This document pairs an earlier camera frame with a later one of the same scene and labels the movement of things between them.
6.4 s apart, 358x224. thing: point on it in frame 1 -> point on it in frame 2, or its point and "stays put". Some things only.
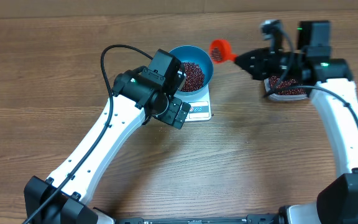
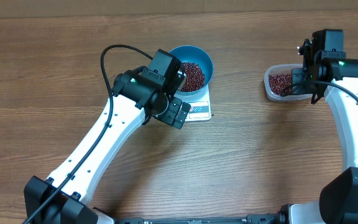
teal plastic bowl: [198, 67] stays put
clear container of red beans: [286, 89] stays put
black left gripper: [176, 104] stays put
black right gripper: [263, 60] -> [297, 79]
